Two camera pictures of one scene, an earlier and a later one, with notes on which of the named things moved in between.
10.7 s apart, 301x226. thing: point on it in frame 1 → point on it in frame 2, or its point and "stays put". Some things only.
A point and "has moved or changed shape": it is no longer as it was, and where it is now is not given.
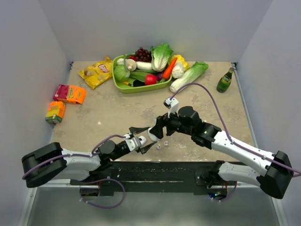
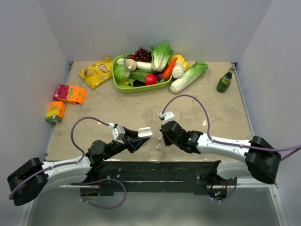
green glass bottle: [225, 81] stays put
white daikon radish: [144, 65] stays put
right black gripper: [162, 120] → [166, 142]
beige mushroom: [130, 64] stays put
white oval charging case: [152, 137] has moved or changed shape
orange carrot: [168, 72] stays put
